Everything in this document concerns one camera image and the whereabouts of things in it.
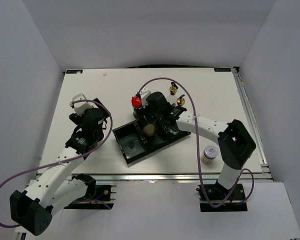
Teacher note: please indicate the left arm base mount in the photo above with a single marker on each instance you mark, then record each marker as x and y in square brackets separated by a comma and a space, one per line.
[98, 196]

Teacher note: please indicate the clear shaker with steel lid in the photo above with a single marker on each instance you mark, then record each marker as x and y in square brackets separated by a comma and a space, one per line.
[149, 129]

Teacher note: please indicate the red-lid orange sauce jar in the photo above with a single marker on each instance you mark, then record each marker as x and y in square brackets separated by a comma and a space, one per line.
[135, 102]

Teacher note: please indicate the black three-compartment tray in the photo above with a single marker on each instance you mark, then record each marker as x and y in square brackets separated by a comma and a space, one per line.
[135, 144]

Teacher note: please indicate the glass bottle with brown residue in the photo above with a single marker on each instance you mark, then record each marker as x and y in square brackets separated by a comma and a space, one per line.
[173, 89]

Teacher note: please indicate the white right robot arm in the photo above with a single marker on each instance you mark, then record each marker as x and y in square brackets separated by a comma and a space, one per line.
[235, 142]

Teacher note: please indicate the clear glass oil bottle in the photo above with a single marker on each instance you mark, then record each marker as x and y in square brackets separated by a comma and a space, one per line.
[177, 108]

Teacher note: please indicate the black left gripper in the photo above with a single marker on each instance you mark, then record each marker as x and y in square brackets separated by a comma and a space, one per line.
[76, 119]

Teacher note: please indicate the blue logo sticker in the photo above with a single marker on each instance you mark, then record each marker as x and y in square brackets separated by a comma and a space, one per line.
[222, 69]
[74, 71]

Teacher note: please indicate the left blue logo sticker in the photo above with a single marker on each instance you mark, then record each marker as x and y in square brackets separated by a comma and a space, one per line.
[74, 71]

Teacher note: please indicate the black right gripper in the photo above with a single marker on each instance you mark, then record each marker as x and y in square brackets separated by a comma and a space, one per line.
[141, 112]

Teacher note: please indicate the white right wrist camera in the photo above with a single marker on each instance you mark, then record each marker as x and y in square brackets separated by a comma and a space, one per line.
[143, 94]

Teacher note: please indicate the aluminium rail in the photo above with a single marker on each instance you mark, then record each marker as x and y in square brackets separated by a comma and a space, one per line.
[251, 122]
[177, 177]

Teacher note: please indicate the spice jar with red label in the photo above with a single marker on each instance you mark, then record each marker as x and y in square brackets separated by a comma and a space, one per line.
[209, 153]

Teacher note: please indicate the aluminium front rail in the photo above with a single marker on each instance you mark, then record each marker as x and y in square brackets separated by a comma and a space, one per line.
[177, 177]

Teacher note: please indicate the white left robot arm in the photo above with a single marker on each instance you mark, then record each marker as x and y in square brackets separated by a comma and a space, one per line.
[33, 209]

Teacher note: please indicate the aluminium right side rail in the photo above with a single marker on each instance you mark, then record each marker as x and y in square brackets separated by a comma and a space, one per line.
[251, 122]

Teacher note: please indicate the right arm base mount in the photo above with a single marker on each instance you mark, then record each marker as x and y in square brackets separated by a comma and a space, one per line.
[215, 195]

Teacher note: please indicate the right blue logo sticker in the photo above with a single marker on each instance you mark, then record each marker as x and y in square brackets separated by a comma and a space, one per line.
[222, 69]

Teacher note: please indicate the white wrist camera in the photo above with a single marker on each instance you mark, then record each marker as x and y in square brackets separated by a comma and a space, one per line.
[143, 94]
[79, 104]

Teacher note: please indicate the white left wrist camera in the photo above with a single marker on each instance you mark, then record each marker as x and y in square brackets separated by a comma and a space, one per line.
[79, 104]

